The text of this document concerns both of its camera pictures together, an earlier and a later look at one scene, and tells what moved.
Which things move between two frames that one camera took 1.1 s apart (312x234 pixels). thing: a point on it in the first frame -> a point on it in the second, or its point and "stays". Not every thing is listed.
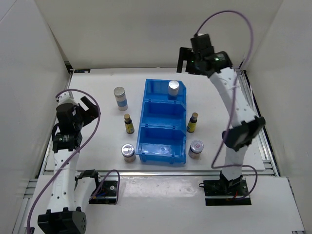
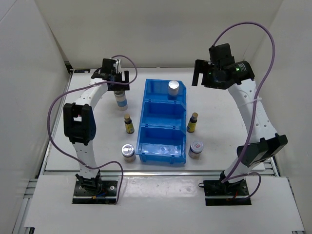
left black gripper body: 83,117 -> 115,87
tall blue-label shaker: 120,94 stays
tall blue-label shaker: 173,90 stays
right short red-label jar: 195,148 stays
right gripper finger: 185,53 -> 201,67
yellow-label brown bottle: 191,124 stays
